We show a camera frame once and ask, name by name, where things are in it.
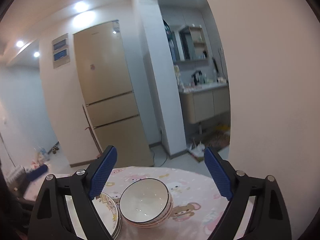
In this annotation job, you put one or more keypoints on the grey wall electrical panel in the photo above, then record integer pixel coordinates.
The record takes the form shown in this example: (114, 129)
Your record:
(60, 50)

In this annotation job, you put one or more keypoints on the bathroom vanity cabinet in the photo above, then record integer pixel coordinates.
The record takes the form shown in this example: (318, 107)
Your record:
(204, 102)

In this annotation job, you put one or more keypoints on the black faucet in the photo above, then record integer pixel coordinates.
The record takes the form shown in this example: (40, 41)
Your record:
(197, 78)

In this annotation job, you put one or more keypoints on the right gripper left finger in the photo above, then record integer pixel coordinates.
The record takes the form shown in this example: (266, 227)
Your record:
(50, 218)

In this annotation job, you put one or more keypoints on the white black-rimmed bowl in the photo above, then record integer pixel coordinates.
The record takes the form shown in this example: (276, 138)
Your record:
(146, 203)

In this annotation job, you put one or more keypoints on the patterned bathroom floor mat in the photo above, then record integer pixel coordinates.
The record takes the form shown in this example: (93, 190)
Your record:
(218, 138)

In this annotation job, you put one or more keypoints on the cartoon life plate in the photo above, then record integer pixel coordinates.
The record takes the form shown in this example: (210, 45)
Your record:
(107, 210)

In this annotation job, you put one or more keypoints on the beige three-door refrigerator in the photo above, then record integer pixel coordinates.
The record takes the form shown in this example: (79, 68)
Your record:
(110, 101)

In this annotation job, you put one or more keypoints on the bathroom mirror cabinet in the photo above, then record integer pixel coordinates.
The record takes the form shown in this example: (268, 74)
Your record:
(189, 43)

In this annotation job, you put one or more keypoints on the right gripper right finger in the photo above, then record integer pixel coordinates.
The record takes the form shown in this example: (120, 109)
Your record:
(269, 218)

